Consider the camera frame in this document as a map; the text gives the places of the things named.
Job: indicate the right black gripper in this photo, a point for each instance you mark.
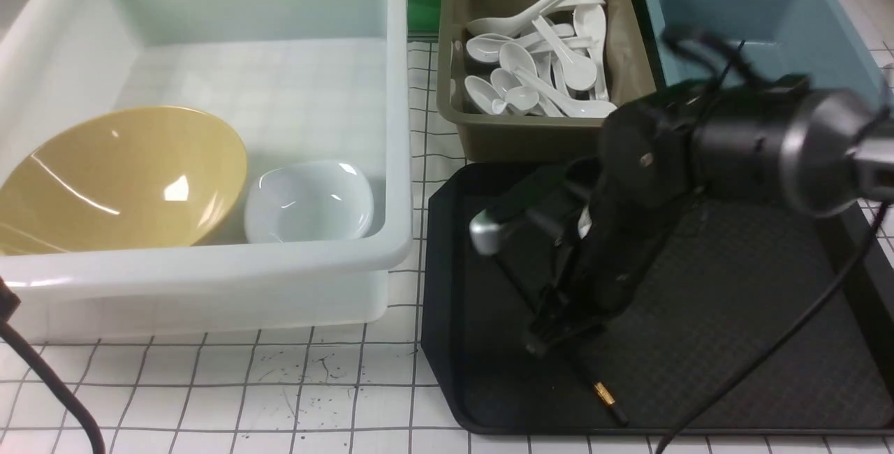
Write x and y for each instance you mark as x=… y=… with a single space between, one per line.
x=614 y=229

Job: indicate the black chopstick gold band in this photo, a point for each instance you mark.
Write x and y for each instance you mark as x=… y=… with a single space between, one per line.
x=569 y=353

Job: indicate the white soup spoon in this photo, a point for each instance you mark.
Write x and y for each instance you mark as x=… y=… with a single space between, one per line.
x=501 y=94

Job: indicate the small white square dish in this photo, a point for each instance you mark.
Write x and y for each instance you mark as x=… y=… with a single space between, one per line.
x=307 y=202

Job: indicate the yellow noodle bowl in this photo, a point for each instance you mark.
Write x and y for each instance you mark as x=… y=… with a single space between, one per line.
x=139 y=178

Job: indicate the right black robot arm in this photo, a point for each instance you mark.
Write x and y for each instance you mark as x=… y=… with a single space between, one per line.
x=812 y=151

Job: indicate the white spoon front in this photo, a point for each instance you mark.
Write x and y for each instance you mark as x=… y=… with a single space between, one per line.
x=519 y=62

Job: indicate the black serving tray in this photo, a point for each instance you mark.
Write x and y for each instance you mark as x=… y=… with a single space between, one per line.
x=732 y=278

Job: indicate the white spoon centre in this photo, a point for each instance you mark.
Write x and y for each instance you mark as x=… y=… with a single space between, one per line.
x=580 y=73

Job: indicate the white spoon left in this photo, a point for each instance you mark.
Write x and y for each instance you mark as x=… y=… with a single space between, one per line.
x=485 y=48

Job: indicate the white spoon right side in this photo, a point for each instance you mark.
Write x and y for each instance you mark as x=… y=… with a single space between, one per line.
x=590 y=21

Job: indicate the long white spoon top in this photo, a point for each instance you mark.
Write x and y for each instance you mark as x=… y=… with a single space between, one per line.
x=507 y=26

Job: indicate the blue plastic bin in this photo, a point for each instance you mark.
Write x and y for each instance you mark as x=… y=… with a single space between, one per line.
x=779 y=37

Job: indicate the large white plastic tub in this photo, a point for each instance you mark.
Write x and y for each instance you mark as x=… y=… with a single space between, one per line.
x=291 y=101

